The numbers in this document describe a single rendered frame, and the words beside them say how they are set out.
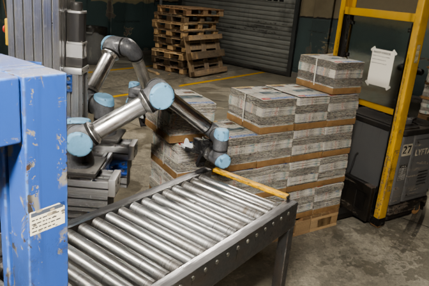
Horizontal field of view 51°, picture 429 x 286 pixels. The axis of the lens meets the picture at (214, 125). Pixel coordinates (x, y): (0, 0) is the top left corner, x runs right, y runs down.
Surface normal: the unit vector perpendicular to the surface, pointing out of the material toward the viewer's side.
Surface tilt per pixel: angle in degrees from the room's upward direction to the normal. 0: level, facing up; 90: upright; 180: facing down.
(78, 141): 94
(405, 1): 90
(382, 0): 90
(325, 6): 90
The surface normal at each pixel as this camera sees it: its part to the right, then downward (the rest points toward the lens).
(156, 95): 0.40, 0.23
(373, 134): -0.85, 0.08
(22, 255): -0.61, 0.18
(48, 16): -0.01, 0.29
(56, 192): 0.79, 0.24
